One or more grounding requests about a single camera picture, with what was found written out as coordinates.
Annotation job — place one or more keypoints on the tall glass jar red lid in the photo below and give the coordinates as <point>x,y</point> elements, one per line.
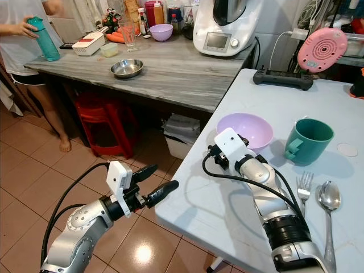
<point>132,8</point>

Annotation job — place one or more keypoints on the pink round appliance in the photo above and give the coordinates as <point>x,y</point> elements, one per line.
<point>321,50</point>

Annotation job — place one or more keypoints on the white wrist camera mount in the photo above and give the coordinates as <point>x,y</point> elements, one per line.
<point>230,145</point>
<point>119,179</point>

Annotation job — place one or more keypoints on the dark glass jar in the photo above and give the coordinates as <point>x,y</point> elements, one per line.
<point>174,17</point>

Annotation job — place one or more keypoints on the orange carrot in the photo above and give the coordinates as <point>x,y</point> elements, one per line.
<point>115,37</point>

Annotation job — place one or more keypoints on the red plastic stool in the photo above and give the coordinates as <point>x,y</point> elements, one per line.
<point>105,114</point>

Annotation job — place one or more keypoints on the teal water bottle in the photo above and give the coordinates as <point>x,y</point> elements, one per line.
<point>48,45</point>

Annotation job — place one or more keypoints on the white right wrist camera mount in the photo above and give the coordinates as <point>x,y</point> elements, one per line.
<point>230,145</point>

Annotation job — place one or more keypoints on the red canister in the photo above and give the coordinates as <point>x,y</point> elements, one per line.
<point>149,12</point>

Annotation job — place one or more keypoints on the stainless steel bowl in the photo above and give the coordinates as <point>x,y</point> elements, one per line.
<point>127,69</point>

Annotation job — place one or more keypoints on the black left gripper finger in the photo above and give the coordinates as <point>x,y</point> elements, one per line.
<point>164,192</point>
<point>146,172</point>

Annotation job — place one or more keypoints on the person's left hand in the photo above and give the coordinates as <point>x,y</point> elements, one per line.
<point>53,7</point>

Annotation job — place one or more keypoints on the teal plastic mug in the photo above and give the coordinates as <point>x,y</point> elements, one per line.
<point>313,145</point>

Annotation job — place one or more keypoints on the person's right forearm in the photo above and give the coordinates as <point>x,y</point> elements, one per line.
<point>8,28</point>

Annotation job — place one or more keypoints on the small purple bowl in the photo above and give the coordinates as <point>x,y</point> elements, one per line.
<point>161,32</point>

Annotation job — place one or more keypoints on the large purple plastic bowl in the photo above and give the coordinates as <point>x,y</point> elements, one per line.
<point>259,128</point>

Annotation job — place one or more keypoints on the white charger plug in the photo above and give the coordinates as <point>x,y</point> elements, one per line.
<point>299,34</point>

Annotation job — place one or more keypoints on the person's right hand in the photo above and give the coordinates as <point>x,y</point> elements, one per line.
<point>27,28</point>

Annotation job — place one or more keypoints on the white grater box red top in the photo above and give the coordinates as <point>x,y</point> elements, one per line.
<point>88,45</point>

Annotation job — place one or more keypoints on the white storage bin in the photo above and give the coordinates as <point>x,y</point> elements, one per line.
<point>179,149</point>

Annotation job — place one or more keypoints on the orange sauce bottle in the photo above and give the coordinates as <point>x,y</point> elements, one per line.
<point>159,12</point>

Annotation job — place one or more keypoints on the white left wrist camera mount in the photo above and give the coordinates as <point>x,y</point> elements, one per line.
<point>119,179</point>

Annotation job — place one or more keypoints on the orange and black device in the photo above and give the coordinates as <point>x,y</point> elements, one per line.
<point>358,85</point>

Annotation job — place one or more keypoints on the clear drinking glass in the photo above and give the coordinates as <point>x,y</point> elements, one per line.
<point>128,35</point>

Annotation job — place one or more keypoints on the small clear plastic container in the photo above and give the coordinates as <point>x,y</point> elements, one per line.
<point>110,50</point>

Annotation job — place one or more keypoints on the small potted flower plant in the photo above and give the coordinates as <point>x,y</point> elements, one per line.
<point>111,20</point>

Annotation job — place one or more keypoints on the silver metal spoon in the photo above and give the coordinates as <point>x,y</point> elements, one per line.
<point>329,196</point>

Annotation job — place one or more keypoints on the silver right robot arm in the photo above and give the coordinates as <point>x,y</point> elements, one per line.
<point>264,182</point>

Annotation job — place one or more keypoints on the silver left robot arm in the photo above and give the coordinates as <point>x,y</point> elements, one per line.
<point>77,236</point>

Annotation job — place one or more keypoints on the white kitchen cooking machine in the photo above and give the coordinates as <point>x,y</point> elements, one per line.
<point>227,37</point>

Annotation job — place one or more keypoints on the white metal table leg frame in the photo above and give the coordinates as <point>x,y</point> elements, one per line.
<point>216,264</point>

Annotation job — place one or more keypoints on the silver metal fork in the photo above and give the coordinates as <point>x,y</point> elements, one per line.
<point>305,185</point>

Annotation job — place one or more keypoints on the grey plastic bag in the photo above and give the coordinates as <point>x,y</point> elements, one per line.
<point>182,128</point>

